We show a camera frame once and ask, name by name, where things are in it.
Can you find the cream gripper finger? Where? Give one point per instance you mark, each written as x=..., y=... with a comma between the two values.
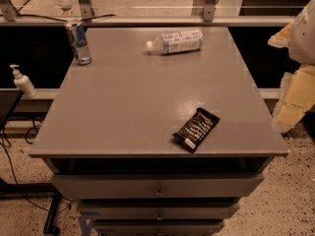
x=281, y=38
x=297, y=96

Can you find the black rxbar chocolate wrapper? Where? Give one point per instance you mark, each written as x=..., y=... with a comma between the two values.
x=193, y=132

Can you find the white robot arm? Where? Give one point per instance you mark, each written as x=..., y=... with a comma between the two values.
x=302, y=39

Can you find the clear plastic water bottle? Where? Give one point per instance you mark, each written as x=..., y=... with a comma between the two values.
x=176, y=42

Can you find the grey top drawer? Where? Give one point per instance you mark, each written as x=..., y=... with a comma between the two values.
x=149, y=186

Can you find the grey drawer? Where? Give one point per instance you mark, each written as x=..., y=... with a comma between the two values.
x=149, y=186
x=160, y=211
x=158, y=227

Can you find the grey drawer cabinet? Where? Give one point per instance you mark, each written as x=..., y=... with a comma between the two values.
x=117, y=114

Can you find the silver blue drink can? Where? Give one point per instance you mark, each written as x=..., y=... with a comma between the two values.
x=78, y=41

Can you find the grey bottom drawer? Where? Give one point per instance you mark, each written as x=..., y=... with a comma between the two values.
x=158, y=227

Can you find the grey middle drawer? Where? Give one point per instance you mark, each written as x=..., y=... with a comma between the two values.
x=160, y=211

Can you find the white pump dispenser bottle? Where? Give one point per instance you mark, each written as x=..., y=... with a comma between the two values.
x=22, y=82

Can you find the metal rail frame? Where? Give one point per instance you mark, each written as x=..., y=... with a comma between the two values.
x=96, y=13

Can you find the black desk frame leg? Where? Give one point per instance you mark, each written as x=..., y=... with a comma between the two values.
x=33, y=189

